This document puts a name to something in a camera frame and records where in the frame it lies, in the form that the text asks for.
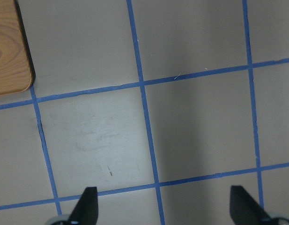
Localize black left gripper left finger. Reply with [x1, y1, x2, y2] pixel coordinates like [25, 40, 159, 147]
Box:
[68, 187, 98, 225]

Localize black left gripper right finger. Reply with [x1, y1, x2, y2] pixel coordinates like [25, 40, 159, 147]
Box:
[230, 186, 271, 225]

